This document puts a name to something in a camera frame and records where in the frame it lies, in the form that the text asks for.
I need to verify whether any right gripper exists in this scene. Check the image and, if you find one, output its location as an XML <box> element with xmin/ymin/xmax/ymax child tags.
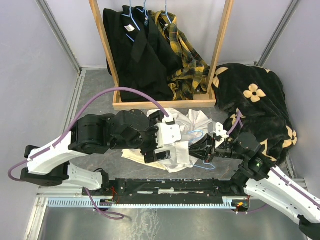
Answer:
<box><xmin>181</xmin><ymin>133</ymin><xmax>246</xmax><ymax>164</ymax></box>

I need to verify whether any blue wire hanger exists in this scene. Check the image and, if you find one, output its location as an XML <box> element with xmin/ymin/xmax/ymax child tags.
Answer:
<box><xmin>187</xmin><ymin>130</ymin><xmax>216</xmax><ymax>171</ymax></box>

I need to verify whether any white shirt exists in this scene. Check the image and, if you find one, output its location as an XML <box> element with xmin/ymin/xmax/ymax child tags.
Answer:
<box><xmin>159</xmin><ymin>108</ymin><xmax>213</xmax><ymax>173</ymax></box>

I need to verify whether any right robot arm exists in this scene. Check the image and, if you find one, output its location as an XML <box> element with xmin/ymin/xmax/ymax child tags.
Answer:
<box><xmin>189</xmin><ymin>132</ymin><xmax>320</xmax><ymax>240</ymax></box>

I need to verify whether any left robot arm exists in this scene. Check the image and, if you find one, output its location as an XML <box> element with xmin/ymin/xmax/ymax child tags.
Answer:
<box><xmin>20</xmin><ymin>109</ymin><xmax>175</xmax><ymax>195</ymax></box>

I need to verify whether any yellow plaid shirt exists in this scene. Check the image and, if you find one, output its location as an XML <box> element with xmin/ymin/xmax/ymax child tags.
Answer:
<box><xmin>148</xmin><ymin>10</ymin><xmax>210</xmax><ymax>101</ymax></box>

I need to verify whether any black hanging shirt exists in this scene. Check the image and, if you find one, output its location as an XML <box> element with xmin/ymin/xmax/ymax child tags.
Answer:
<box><xmin>102</xmin><ymin>8</ymin><xmax>182</xmax><ymax>101</ymax></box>

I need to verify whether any blue hanger in plaid shirt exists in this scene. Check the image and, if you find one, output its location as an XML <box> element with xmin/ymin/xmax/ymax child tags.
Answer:
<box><xmin>160</xmin><ymin>0</ymin><xmax>173</xmax><ymax>24</ymax></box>

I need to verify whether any blue hanger in black shirt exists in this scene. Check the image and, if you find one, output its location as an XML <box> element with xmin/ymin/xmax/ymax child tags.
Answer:
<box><xmin>121</xmin><ymin>0</ymin><xmax>150</xmax><ymax>43</ymax></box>

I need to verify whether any cream folded cloth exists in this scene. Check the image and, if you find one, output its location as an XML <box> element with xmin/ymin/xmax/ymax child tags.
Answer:
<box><xmin>121</xmin><ymin>149</ymin><xmax>166</xmax><ymax>171</ymax></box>

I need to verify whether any wooden clothes rack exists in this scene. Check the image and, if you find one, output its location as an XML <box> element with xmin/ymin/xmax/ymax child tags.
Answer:
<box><xmin>89</xmin><ymin>0</ymin><xmax>234</xmax><ymax>110</ymax></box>

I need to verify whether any black floral blanket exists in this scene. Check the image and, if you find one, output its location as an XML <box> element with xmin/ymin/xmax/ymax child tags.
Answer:
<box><xmin>212</xmin><ymin>63</ymin><xmax>298</xmax><ymax>166</ymax></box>

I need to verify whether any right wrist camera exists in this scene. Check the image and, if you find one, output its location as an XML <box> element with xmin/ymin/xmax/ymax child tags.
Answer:
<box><xmin>207</xmin><ymin>121</ymin><xmax>229</xmax><ymax>142</ymax></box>

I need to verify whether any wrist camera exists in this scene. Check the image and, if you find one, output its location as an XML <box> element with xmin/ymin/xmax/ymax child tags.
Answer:
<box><xmin>207</xmin><ymin>121</ymin><xmax>229</xmax><ymax>142</ymax></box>
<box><xmin>155</xmin><ymin>116</ymin><xmax>182</xmax><ymax>149</ymax></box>

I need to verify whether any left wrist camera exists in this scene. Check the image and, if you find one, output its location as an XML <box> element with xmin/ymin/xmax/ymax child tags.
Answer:
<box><xmin>155</xmin><ymin>116</ymin><xmax>182</xmax><ymax>149</ymax></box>

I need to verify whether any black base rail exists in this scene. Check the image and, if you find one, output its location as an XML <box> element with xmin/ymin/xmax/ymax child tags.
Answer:
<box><xmin>82</xmin><ymin>170</ymin><xmax>252</xmax><ymax>205</ymax></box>

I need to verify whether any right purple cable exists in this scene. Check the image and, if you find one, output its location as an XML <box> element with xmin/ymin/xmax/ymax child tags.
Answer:
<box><xmin>224</xmin><ymin>108</ymin><xmax>245</xmax><ymax>136</ymax></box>

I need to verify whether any purple cable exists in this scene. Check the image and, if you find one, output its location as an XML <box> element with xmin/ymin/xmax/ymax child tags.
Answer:
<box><xmin>224</xmin><ymin>108</ymin><xmax>245</xmax><ymax>136</ymax></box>
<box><xmin>7</xmin><ymin>86</ymin><xmax>173</xmax><ymax>182</ymax></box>

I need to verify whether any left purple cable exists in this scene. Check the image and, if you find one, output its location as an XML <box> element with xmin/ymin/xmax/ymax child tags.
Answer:
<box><xmin>7</xmin><ymin>86</ymin><xmax>173</xmax><ymax>182</ymax></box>

